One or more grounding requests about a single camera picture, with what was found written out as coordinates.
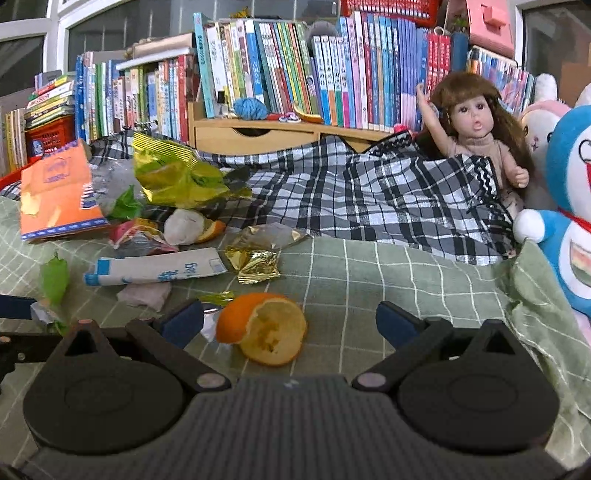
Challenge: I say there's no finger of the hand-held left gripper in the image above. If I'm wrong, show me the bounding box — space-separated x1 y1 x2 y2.
0 330 64 395
0 294 38 320

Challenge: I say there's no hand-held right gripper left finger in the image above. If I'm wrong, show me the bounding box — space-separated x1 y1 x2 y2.
46 299 232 394

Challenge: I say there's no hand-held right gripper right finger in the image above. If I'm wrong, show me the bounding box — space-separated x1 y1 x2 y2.
351 300 537 394

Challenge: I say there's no green foil wrapper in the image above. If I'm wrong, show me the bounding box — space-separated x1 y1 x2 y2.
31 251 71 335

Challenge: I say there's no blue white paper cup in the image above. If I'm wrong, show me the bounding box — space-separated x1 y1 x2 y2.
84 248 228 287

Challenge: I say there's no large orange peel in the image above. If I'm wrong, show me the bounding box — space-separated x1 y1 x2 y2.
216 293 308 367

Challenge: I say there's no green checked bed sheet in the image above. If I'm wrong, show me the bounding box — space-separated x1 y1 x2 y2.
0 185 591 467

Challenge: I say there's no pinkish crumpled tissue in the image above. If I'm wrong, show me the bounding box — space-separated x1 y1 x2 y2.
116 282 172 311

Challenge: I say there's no gold candy wrapper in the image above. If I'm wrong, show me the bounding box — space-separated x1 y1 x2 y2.
225 248 281 281

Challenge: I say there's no small orange peel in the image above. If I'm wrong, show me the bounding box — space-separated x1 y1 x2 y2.
196 219 227 244

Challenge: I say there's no white tissue ball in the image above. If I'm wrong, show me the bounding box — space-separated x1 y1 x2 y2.
164 209 206 245

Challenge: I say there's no pink red wrapper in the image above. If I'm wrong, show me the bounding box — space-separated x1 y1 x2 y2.
108 218 178 254

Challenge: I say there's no orange paper bag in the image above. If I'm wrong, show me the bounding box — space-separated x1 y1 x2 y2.
20 140 110 243

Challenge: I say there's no red tray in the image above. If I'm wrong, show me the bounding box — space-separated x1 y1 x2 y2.
0 156 42 191

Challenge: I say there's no black white plaid blanket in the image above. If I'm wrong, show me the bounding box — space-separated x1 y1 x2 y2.
85 130 522 267

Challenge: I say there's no yellow-green snack bag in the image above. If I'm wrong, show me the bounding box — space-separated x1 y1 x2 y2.
133 132 252 208

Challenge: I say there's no clear plastic bag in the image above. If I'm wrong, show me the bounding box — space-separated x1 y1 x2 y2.
90 159 148 217

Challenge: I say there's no red plastic crate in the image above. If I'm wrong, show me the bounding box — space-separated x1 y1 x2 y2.
25 114 77 160

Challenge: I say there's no stack of flat books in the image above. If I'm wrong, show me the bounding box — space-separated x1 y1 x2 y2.
25 74 77 130

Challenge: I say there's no wooden drawer organizer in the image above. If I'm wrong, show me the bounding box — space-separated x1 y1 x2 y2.
187 102 398 155

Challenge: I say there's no brown-haired doll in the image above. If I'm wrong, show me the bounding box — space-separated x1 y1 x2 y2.
416 71 532 222

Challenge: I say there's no blue yarn ball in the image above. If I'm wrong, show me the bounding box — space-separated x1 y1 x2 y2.
233 97 269 121

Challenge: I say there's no yellow banana toy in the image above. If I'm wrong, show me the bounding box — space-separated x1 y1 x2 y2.
293 105 324 124

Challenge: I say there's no row of green blue books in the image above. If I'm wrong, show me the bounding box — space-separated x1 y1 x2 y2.
74 51 201 144

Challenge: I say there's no blue cat plush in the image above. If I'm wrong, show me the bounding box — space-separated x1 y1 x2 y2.
513 83 591 319

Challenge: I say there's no pink white rabbit plush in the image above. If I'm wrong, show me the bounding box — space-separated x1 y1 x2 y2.
519 73 573 208

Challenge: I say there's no row of blue pink books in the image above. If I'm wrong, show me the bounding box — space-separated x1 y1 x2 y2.
193 10 469 132

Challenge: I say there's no brown cardboard box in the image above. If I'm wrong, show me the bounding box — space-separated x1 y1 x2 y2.
560 62 591 108

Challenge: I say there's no red plastic basket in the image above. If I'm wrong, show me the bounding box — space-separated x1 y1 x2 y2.
339 0 441 27

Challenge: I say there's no pink toy house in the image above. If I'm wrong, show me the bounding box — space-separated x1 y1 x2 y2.
445 0 515 58

